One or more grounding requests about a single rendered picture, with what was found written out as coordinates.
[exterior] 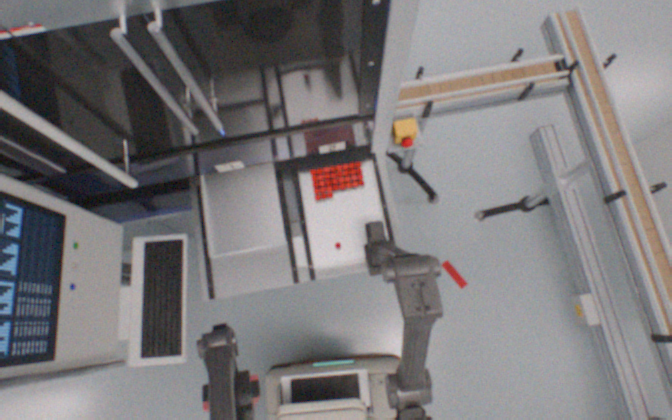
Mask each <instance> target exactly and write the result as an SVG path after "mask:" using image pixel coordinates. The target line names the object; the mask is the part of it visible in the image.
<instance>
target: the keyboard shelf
mask: <svg viewBox="0 0 672 420"><path fill-rule="evenodd" d="M171 239H184V256H183V325H182V355H181V356H168V357H154V358H140V337H142V330H141V309H143V294H142V280H144V252H145V242H158V240H171ZM187 316H188V234H186V233H180V234H165V235H151V236H136V237H134V238H133V251H132V276H131V287H123V288H120V308H119V329H118V341H119V340H129V348H128V366H129V367H141V366H155V365H169V364H183V363H186V361H187Z"/></svg>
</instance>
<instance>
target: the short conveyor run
mask: <svg viewBox="0 0 672 420"><path fill-rule="evenodd" d="M522 53H523V49H522V48H519V49H518V50H517V53H515V54H514V56H513V57H512V59H511V61H510V62H509V63H504V64H498V66H492V67H486V68H481V69H475V70H470V71H463V72H458V73H452V74H447V75H442V76H436V77H430V78H424V79H422V77H423V73H424V68H423V66H419V68H418V72H417V74H416V77H415V80H413V81H408V82H401V86H400V91H399V95H398V101H397V105H396V110H395V114H394V116H396V115H401V114H408V113H414V118H416V117H417V120H418V121H420V120H425V119H430V118H437V117H442V116H448V115H453V114H459V113H465V112H470V111H476V110H481V109H487V108H492V107H499V106H504V105H509V104H515V103H520V102H527V101H532V100H538V99H543V98H548V97H554V96H560V95H561V93H562V92H563V90H564V89H565V88H566V87H567V86H568V85H569V82H568V79H567V78H566V76H567V75H568V74H569V71H565V72H564V69H563V66H562V62H561V59H562V58H563V57H564V56H563V55H559V54H554V55H549V56H543V57H538V58H532V59H527V60H520V59H519V58H520V56H521V55H522Z"/></svg>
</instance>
